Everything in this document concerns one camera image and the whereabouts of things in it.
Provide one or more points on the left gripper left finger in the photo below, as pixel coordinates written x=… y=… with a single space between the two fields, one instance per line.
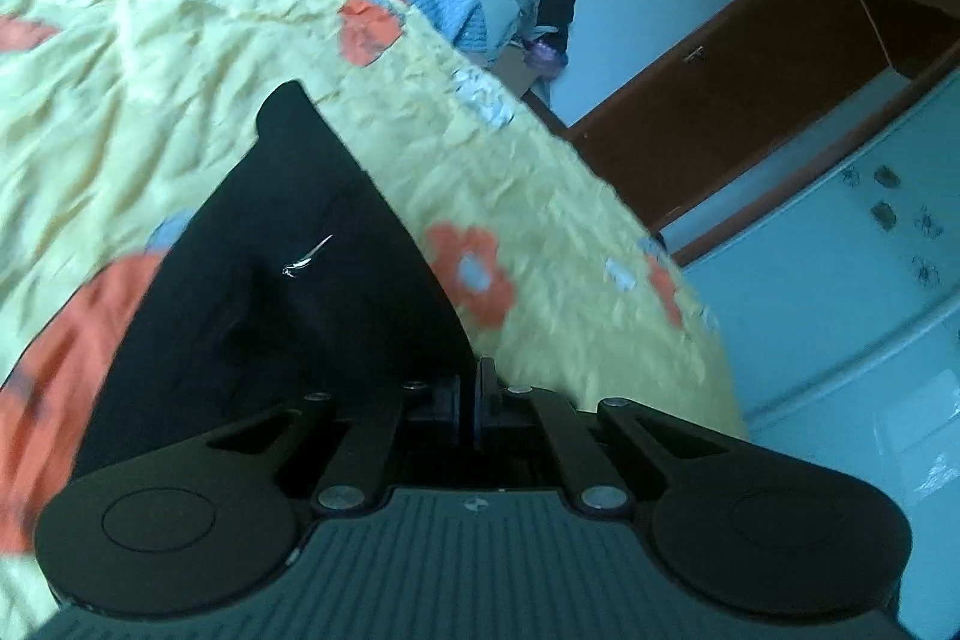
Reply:
x=355 y=478

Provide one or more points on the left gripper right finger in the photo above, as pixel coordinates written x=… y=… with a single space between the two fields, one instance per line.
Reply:
x=585 y=474

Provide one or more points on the black pants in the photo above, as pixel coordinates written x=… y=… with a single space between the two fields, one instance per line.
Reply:
x=295 y=277

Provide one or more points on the white wardrobe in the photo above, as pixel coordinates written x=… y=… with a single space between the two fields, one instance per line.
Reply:
x=840 y=316

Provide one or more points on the yellow floral bedspread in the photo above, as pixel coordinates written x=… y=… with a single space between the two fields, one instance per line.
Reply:
x=118 y=114

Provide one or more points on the brown wooden door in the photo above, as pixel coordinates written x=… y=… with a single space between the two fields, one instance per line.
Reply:
x=735 y=90

